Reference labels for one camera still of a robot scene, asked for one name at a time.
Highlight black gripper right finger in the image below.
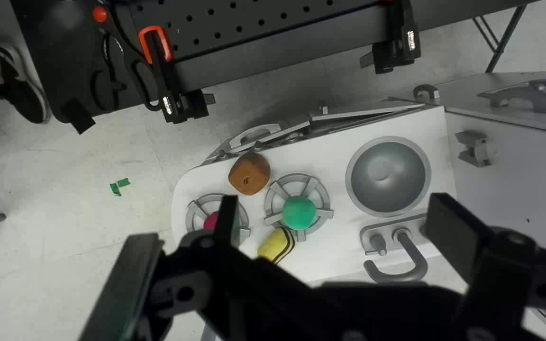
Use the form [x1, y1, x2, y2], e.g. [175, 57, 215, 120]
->
[423, 192, 497, 285]

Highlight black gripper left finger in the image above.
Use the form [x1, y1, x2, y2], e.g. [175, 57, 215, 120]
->
[78, 232, 167, 341]

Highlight brown toy block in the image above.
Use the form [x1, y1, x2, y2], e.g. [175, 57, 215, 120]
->
[228, 150, 273, 198]

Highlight grey round toy sink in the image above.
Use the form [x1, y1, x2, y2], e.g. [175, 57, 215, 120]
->
[345, 135, 433, 219]

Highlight grey toy faucet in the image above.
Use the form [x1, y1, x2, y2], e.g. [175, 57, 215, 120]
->
[359, 215, 433, 285]

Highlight green tape mark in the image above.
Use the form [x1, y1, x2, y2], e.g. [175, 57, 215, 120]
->
[108, 177, 133, 200]

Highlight pink toy ball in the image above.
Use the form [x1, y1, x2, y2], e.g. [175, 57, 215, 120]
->
[203, 213, 222, 234]

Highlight white toy kitchen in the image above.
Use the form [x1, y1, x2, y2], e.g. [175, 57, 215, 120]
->
[169, 69, 546, 341]

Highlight yellow toy with black stripes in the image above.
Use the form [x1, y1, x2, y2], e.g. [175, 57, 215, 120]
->
[256, 226, 298, 266]

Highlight green toy ball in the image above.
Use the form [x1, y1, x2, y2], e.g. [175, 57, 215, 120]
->
[281, 196, 319, 234]

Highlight black stand legs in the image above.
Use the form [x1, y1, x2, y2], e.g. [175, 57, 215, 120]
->
[470, 3, 531, 75]

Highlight black shoe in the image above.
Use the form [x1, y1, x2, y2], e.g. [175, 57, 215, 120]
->
[0, 44, 50, 126]

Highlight black bulky equipment box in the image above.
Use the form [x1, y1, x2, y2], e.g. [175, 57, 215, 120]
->
[10, 0, 152, 137]

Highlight black perforated work table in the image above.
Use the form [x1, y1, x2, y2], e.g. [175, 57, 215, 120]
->
[105, 0, 541, 103]

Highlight black clamp with orange handle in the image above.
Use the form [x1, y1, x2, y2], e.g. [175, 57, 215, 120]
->
[137, 25, 218, 126]
[359, 0, 423, 76]

